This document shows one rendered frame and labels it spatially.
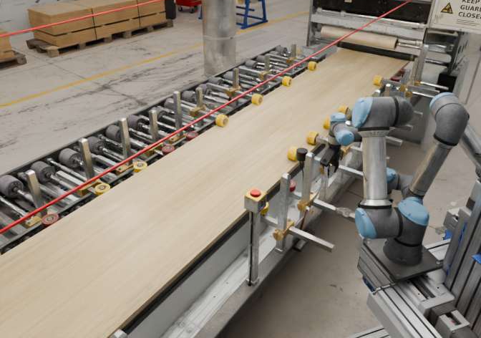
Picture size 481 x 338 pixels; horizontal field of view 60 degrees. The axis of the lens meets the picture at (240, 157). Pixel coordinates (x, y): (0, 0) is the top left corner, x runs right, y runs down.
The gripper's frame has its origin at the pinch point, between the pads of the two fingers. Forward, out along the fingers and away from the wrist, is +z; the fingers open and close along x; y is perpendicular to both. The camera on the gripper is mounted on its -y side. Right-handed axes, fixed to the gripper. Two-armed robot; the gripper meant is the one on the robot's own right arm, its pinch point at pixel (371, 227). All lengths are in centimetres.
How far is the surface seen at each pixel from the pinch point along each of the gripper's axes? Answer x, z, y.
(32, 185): -94, -21, -142
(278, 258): -35, 13, -33
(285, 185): -31, -30, -34
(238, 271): -48, 21, -49
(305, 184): -6.4, -15.8, -35.5
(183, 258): -78, -7, -58
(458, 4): 247, -66, -24
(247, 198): -59, -39, -37
